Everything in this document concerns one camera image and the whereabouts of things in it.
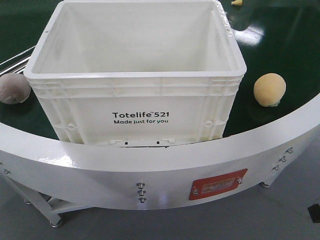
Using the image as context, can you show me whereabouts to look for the white plastic tote box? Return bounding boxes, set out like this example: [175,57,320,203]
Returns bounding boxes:
[24,0,247,147]

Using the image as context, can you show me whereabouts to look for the yellow plush ball toy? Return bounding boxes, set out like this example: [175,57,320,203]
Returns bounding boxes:
[253,73,287,107]

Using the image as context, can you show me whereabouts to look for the grey-brown plush ball toy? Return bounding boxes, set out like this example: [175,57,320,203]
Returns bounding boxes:
[0,73,31,105]

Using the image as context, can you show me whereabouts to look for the red warning label plate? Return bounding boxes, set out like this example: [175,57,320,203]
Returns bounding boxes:
[188,168,248,201]

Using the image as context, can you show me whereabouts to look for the small yellow toy far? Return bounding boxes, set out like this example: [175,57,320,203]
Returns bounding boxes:
[231,0,243,6]

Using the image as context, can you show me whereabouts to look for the metal conveyor rollers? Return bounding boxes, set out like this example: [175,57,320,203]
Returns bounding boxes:
[0,46,36,76]

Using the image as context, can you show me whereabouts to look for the black object on floor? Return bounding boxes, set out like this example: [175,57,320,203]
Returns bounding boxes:
[307,203,320,223]

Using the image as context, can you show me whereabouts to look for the white curved conveyor frame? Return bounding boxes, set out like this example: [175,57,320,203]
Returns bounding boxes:
[0,96,320,227]

